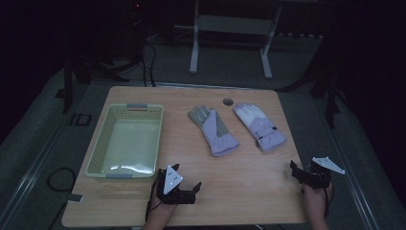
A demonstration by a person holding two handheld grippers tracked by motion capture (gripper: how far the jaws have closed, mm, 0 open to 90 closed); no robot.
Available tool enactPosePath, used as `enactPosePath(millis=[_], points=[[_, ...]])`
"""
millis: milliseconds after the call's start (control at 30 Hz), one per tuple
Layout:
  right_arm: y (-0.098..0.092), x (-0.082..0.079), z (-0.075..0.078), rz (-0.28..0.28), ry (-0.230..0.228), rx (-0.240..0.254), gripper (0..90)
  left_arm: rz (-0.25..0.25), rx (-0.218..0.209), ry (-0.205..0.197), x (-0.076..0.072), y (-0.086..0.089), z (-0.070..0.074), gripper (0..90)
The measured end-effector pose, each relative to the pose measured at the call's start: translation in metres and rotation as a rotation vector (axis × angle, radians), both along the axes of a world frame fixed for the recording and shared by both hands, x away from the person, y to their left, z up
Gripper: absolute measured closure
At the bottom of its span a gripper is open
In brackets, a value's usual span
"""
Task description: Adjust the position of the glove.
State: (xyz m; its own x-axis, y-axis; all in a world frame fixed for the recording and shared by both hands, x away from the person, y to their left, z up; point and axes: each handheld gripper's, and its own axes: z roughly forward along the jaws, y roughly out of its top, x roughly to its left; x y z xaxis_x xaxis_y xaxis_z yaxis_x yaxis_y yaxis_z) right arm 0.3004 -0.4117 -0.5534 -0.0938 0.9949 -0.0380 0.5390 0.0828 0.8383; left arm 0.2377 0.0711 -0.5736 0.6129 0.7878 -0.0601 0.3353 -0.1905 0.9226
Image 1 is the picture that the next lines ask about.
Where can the lavender glove with white fingers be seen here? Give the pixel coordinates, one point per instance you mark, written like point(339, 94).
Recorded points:
point(261, 127)

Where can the dark device with red light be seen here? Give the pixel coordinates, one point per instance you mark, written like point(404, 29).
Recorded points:
point(137, 19)

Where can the black rectangular floor frame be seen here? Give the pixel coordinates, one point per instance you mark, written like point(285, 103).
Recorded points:
point(83, 119)

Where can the grey tape strip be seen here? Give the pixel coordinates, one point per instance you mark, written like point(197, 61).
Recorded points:
point(75, 198)

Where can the pale green plastic basket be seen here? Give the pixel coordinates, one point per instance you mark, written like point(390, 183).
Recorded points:
point(127, 143)

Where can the round grey table grommet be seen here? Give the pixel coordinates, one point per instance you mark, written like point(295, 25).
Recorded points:
point(228, 102)

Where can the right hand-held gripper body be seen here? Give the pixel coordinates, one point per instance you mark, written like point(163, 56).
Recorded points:
point(319, 179)

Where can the person's right hand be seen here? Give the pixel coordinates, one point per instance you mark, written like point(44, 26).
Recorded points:
point(314, 199)

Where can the person's left hand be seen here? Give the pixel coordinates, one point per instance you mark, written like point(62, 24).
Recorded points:
point(162, 209)

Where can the lavender glove with grey palm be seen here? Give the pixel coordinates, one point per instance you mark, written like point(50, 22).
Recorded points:
point(214, 134)

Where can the black metal stand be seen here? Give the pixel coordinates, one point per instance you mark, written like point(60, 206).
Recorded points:
point(330, 96)
point(68, 86)

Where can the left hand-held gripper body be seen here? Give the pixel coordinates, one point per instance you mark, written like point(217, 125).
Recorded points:
point(172, 180)

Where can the white metal desk frame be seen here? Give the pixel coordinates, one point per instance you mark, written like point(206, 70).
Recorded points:
point(231, 25)

